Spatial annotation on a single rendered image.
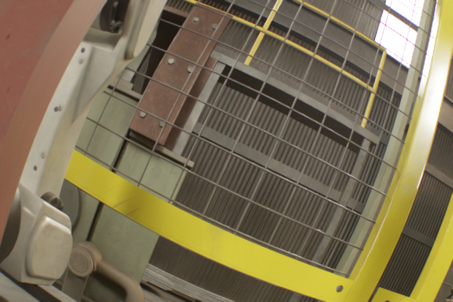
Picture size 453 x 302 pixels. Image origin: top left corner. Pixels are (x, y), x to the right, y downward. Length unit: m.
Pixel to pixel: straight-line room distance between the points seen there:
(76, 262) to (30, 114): 1.90
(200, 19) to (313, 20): 9.29
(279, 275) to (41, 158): 0.49
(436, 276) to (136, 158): 1.84
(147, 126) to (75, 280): 0.80
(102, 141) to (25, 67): 2.63
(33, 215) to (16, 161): 0.45
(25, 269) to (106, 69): 0.26
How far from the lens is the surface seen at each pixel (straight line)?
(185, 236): 1.10
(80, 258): 2.14
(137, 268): 2.82
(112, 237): 2.82
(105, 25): 0.76
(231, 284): 12.04
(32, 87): 0.23
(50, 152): 0.79
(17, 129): 0.24
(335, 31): 12.15
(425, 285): 1.23
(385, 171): 6.29
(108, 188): 1.10
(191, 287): 8.81
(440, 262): 1.24
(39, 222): 0.71
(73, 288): 2.29
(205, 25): 2.85
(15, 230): 0.68
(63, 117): 0.79
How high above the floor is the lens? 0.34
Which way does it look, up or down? 10 degrees up
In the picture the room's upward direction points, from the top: 25 degrees clockwise
